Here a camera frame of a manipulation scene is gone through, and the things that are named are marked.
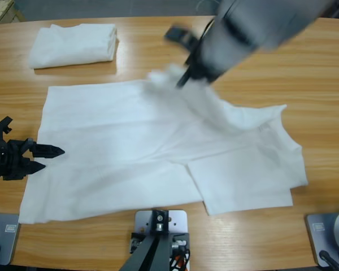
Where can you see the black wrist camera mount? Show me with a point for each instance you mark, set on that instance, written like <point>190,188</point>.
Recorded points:
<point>180,35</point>
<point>2,125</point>

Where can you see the folded white T-shirt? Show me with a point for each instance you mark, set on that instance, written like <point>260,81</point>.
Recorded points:
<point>73,45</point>

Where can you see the dark camera post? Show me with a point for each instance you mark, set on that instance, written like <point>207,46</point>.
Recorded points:
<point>155,254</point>

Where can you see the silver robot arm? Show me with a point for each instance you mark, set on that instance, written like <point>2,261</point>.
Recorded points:
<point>257,25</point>

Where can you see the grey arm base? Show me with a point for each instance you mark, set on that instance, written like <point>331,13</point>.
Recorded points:
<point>2,242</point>
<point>322,237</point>

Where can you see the wooden pallet stack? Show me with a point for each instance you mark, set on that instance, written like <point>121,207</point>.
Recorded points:
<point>1,11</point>

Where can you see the orange clamp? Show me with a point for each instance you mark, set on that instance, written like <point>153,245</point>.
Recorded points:
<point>181,258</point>

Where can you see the white mount plate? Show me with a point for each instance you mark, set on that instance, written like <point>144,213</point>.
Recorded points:
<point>178,223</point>

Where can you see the silver bracket fitting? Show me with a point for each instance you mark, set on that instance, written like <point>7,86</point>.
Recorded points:
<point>178,245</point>
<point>135,245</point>

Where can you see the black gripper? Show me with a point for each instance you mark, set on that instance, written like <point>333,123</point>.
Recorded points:
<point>199,65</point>
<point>5,161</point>

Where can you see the white T-shirt with small print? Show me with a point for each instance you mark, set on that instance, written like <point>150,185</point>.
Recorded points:
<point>115,141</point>

